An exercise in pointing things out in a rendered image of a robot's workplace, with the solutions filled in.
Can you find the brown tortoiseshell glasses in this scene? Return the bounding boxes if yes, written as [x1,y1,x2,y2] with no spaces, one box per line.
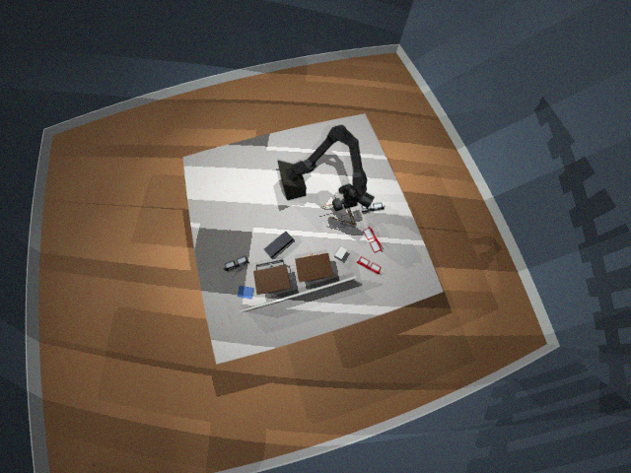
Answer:
[322,204,356,226]

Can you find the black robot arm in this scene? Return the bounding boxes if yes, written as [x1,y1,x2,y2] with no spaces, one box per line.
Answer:
[285,125,375,209]

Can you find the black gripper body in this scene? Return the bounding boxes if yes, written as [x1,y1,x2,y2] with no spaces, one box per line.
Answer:
[332,195,359,211]

